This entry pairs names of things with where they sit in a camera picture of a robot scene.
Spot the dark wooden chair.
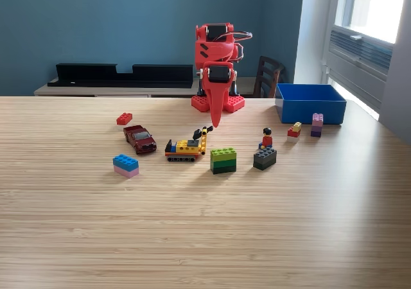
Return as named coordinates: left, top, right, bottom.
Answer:
left=252, top=55, right=286, bottom=99

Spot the blue and pink brick stack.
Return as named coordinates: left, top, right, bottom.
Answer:
left=112, top=153, right=140, bottom=179

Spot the dark red toy car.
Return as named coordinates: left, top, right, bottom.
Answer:
left=123, top=125, right=158, bottom=155

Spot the toy figure red shirt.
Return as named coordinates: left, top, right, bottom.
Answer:
left=258, top=127, right=274, bottom=151

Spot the dark grey brick stack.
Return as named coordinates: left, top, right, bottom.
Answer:
left=252, top=146, right=277, bottom=171

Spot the bright window with frame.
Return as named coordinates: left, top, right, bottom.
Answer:
left=333, top=0, right=408, bottom=44

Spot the red and white brick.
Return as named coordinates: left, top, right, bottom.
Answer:
left=116, top=112, right=134, bottom=126

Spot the red yellow white brick stack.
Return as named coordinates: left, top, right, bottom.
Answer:
left=286, top=121, right=302, bottom=143

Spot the pale wooden sideboard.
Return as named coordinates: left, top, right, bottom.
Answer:
left=33, top=76, right=259, bottom=98

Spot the blue plastic bin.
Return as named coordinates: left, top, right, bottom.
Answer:
left=274, top=83, right=347, bottom=125

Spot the yellow toy digger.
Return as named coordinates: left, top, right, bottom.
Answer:
left=164, top=125, right=214, bottom=163

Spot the purple and pink brick stack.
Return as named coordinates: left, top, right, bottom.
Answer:
left=310, top=112, right=324, bottom=138

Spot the grey window vent unit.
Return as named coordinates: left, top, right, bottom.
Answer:
left=326, top=25, right=394, bottom=110

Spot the green brick stack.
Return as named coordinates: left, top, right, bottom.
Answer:
left=210, top=147, right=238, bottom=175

